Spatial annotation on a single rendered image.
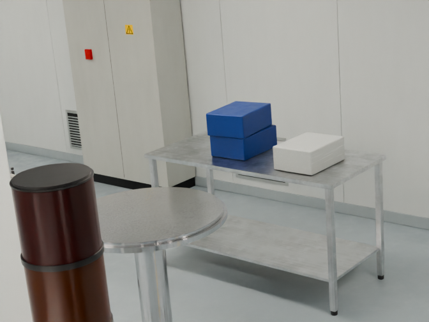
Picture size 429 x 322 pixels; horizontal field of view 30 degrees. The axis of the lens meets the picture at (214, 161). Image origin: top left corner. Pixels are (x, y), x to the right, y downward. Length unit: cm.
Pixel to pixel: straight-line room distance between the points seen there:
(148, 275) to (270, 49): 297
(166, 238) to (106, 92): 388
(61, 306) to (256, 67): 669
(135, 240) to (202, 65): 357
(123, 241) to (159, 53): 341
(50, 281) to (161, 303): 427
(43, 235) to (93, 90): 759
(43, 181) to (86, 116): 776
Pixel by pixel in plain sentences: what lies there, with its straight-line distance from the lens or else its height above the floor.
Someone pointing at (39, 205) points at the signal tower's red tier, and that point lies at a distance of 47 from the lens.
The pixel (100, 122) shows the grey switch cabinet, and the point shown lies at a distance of 810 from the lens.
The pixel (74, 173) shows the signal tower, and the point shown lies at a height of 235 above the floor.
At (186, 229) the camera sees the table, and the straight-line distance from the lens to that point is 430.
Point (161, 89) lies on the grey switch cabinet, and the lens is 742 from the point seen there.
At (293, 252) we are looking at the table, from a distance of 566.
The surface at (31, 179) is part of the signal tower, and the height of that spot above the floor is 235.
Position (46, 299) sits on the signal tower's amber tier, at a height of 228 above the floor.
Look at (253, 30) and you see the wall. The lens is 710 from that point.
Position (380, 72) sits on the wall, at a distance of 648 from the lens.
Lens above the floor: 249
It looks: 17 degrees down
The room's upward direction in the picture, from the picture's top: 5 degrees counter-clockwise
